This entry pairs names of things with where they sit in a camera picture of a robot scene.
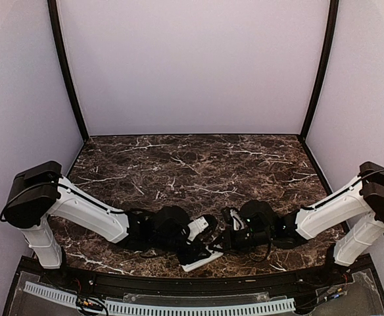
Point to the black front rail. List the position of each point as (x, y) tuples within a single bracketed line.
[(298, 282)]

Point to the white slotted cable duct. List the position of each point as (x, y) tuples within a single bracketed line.
[(141, 304)]

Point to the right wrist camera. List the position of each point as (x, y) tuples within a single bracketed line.
[(232, 218)]

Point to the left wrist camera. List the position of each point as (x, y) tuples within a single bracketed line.
[(202, 227)]

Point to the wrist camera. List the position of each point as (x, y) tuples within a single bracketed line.
[(202, 227), (232, 218)]

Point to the left black frame post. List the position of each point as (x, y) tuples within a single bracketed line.
[(65, 68)]

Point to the right black frame post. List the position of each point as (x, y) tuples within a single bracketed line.
[(322, 69)]

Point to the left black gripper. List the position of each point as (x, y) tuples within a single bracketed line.
[(191, 255)]

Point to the white remote control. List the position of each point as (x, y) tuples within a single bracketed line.
[(192, 266)]

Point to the black frame post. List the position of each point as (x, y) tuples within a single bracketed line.
[(322, 69), (65, 68)]

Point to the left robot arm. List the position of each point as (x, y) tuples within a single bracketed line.
[(42, 191)]

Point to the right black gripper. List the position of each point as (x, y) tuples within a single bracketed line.
[(229, 243)]

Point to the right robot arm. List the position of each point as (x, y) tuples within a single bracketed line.
[(362, 197)]

